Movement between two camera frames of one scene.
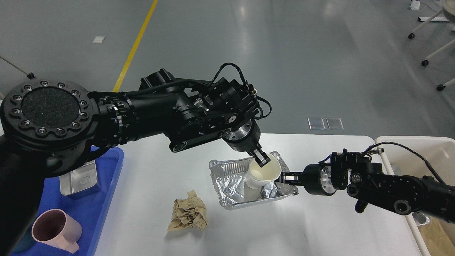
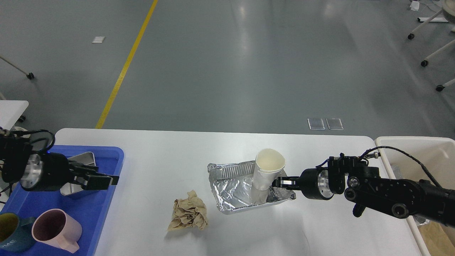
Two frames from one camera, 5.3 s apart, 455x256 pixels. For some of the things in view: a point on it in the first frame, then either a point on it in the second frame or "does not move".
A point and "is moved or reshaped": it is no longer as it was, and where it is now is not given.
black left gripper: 244,138 → 51,171
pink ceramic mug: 54,228 does not move
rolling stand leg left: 31,75 does not move
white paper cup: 257,176 is moved or reshaped
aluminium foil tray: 229,177 is moved or reshaped
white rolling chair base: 448,9 does not move
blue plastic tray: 88,209 does not move
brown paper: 190,212 does not move
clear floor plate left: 316,123 does not move
